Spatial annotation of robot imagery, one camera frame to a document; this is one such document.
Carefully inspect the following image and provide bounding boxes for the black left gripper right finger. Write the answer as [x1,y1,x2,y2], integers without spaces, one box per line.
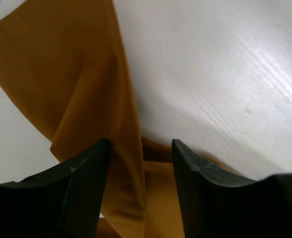
[172,139,292,238]

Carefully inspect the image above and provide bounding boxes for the brown trousers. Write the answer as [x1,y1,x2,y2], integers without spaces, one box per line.
[0,0,236,238]

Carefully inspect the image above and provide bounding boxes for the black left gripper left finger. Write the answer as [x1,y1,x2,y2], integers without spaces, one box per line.
[0,139,110,238]

